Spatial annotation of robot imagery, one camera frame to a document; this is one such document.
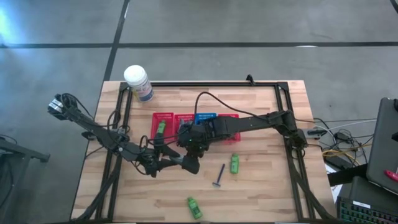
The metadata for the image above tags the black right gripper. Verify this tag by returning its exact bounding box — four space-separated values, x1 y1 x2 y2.
169 120 208 175

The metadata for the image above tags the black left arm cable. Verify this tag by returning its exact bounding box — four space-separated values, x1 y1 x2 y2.
60 92 162 150

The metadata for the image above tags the dark blue razor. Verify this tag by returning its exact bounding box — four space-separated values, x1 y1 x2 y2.
211 163 226 189

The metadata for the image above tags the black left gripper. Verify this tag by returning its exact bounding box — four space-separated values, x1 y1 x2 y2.
136 135 182 179

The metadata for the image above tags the black cloth strip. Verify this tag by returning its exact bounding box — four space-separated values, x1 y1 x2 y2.
326 164 369 187

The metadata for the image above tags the green travel bottle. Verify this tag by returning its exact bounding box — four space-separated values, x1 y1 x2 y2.
229 153 240 175
187 196 203 220
156 120 167 138

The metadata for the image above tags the black aluminium frame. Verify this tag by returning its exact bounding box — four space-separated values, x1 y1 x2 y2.
71 81 336 223

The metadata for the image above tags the white disinfecting wipes canister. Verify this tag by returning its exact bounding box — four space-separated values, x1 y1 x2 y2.
123 64 155 103

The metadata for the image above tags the black backlit keyboard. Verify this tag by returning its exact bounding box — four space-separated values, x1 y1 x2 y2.
337 198 398 224

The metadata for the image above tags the grey laptop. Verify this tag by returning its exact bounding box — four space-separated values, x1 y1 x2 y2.
366 97 398 195

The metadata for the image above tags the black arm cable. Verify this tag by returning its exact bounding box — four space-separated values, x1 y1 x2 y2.
193 91 272 123
60 92 162 150

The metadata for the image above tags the black power brick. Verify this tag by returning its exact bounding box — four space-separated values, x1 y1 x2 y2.
326 154 346 170

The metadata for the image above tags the black side desk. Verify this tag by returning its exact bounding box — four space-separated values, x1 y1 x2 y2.
0 134 51 224

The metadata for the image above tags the blue plastic basket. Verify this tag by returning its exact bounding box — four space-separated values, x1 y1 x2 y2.
195 112 218 125

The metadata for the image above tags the yellow cable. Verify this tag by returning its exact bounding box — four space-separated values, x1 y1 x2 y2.
322 143 373 160

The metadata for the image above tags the black box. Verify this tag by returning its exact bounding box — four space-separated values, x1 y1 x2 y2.
347 175 398 212

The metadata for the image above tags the red marker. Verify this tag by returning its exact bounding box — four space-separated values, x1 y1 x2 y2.
384 169 398 183

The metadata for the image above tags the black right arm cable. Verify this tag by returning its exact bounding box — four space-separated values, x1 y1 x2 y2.
193 91 272 123

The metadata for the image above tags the red plastic basket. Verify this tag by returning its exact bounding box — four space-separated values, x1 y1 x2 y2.
150 112 175 143
216 113 242 143
173 113 197 144

